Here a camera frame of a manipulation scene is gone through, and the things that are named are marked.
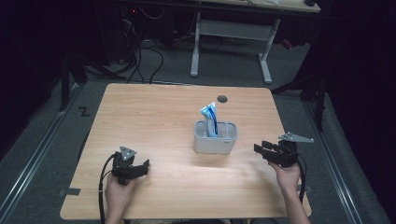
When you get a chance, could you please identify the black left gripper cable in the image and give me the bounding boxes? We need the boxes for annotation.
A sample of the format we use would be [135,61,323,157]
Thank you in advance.
[98,151,120,224]

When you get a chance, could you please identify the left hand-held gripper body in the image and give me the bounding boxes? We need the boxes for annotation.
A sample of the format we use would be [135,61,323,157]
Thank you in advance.
[110,146,138,187]

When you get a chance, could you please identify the metal floor rail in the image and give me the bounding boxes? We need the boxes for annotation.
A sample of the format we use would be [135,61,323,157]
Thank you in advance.
[302,100,364,224]
[0,83,80,218]

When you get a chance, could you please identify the person's right hand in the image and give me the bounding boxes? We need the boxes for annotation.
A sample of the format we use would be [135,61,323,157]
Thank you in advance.
[268,160,303,196]

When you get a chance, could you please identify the black floor cables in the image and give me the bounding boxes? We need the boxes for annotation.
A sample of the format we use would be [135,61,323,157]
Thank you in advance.
[124,38,165,86]

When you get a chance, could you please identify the dark equipment with red light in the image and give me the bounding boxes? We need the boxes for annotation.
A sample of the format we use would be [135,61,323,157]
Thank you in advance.
[119,5,142,64]

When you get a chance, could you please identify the black metal stand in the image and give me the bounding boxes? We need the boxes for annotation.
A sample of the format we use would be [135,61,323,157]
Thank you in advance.
[271,59,329,133]
[58,50,90,113]

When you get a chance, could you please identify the grey toothbrush holder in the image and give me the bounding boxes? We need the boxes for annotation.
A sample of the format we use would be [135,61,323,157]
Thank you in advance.
[192,119,239,156]

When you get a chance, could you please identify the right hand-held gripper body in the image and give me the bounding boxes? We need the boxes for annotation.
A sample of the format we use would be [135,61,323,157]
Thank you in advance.
[273,132,316,169]

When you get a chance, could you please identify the person's left hand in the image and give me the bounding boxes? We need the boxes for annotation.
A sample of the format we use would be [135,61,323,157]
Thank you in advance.
[104,175,138,217]

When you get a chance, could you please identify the white and blue toothpaste tube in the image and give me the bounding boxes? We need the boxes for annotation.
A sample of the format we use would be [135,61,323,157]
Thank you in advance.
[199,101,220,139]

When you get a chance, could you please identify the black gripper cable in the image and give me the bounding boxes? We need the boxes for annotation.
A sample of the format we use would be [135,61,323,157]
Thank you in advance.
[98,151,120,224]
[294,154,308,203]

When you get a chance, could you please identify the desk with white legs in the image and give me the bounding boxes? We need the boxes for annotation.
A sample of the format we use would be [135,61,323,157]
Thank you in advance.
[189,0,322,86]

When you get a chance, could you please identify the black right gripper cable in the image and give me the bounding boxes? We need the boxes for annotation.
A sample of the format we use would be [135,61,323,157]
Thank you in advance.
[294,154,308,203]

